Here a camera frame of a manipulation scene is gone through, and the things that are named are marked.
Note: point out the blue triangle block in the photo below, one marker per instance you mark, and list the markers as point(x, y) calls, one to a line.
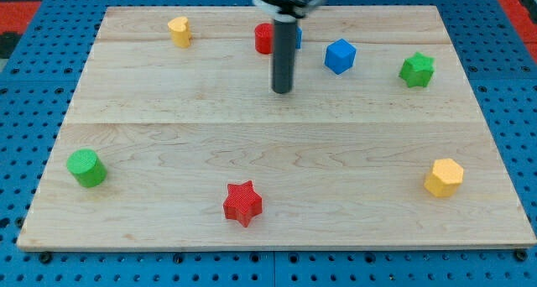
point(298, 40)

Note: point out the red star block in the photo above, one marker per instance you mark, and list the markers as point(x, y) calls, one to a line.
point(243, 203)

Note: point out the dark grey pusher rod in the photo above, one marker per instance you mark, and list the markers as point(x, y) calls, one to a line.
point(283, 56)

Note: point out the wooden board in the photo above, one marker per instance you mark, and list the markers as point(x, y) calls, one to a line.
point(340, 161)

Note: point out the red cylinder block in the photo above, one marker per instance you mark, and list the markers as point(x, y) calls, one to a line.
point(263, 38)

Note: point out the blue cube block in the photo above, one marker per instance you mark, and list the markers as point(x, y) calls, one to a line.
point(340, 56)

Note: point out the yellow heart block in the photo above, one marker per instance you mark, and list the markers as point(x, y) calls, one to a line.
point(180, 34)

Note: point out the green star block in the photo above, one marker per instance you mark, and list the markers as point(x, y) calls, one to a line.
point(417, 70)

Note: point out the yellow hexagon block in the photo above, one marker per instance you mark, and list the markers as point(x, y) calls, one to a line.
point(444, 178)

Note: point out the green cylinder block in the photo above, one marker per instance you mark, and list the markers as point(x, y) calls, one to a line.
point(86, 167)

